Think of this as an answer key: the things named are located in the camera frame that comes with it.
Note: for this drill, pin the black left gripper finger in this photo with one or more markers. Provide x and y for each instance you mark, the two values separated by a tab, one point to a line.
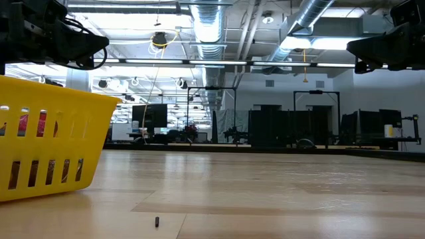
79	58
79	41

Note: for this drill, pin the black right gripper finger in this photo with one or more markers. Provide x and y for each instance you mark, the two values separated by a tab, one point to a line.
382	55
382	40

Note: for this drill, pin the red nail polish bottle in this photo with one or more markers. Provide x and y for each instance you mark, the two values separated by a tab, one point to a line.
41	123

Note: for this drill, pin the black monitor row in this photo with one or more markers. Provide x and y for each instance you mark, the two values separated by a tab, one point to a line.
368	123

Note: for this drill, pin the white cylinder roll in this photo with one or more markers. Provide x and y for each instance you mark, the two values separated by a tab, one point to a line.
388	130

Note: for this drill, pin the yellow plastic basket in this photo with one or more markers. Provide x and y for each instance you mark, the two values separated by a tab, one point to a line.
66	149

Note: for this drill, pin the overhead light bar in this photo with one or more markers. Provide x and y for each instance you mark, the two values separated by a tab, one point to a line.
187	61

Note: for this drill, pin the round ceiling fixture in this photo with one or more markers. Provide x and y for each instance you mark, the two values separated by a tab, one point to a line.
267	18

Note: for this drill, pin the black dome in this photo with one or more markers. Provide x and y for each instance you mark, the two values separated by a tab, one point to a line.
305	144

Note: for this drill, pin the black partition panels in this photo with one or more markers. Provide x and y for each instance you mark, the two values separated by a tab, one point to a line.
282	127

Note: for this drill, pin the grey cover sheet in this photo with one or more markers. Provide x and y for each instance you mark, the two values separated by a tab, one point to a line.
229	123

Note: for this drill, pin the small dark cylinder piece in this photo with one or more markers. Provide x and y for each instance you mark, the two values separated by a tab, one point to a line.
156	221

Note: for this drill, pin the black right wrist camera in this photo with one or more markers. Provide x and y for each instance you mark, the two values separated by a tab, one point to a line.
403	13

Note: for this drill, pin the black gantry frame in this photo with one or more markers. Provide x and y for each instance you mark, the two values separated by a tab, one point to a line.
212	88
315	92

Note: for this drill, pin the silver ceiling duct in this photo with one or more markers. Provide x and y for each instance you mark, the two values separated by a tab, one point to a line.
207	30
312	10

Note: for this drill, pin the black table frame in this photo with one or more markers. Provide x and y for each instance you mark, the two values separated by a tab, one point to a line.
398	155

